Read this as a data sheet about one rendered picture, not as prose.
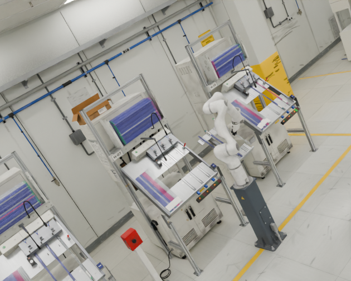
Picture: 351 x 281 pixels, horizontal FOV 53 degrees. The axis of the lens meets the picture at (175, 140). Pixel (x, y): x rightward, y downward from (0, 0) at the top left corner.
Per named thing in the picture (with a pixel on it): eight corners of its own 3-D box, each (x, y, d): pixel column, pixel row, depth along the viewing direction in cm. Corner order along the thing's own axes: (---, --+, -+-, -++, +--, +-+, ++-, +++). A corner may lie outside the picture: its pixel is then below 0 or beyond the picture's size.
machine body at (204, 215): (225, 219, 410) (203, 176, 391) (184, 262, 378) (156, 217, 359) (192, 209, 464) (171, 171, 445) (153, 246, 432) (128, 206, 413)
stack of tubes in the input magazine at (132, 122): (162, 119, 377) (150, 96, 368) (125, 145, 353) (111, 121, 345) (156, 119, 387) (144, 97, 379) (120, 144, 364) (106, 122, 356)
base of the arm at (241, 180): (256, 177, 321) (248, 160, 315) (244, 189, 311) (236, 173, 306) (241, 175, 336) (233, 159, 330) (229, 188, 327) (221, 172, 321)
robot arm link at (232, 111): (233, 105, 324) (247, 120, 346) (224, 96, 335) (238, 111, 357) (225, 112, 326) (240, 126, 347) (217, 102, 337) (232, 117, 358)
